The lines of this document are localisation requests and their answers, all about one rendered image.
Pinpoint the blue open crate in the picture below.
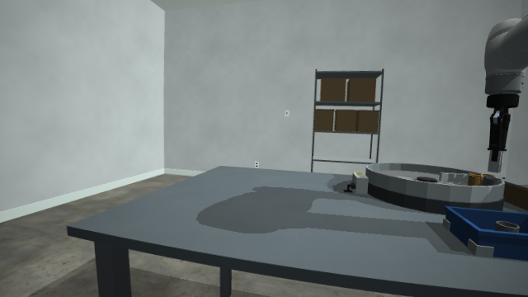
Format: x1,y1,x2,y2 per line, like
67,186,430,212
442,206,528,261

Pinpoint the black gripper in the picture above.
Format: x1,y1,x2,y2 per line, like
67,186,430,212
487,93,519,173

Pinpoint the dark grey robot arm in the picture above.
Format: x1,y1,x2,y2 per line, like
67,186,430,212
484,15,528,95

